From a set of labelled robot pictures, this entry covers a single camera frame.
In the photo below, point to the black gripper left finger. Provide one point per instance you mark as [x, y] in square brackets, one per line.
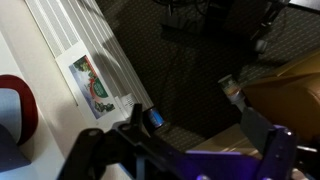
[136, 115]

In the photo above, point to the brown cardboard box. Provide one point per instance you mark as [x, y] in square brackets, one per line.
[286, 100]

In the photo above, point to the white capped bottle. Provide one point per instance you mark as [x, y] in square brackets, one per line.
[230, 89]

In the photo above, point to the colourful picture sticker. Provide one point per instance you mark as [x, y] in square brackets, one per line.
[92, 87]

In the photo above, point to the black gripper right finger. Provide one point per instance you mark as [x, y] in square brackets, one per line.
[255, 129]

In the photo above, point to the blue drink can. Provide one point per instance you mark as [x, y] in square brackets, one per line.
[155, 117]

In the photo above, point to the white radiator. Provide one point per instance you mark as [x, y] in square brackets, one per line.
[83, 40]

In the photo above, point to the black chair base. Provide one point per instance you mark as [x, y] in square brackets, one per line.
[213, 20]

